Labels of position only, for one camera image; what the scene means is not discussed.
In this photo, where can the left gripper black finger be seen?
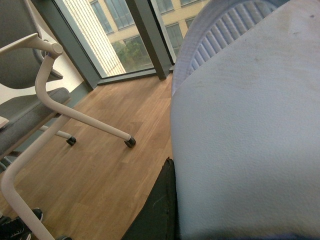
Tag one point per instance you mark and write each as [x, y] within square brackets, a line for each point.
[157, 218]

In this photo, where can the light blue slide slipper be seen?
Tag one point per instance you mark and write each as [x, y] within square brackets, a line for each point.
[245, 121]

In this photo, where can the black sneaker on floor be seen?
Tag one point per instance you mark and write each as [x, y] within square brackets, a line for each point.
[13, 229]

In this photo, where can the white frame grey chair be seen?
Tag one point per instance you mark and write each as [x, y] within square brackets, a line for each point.
[28, 55]

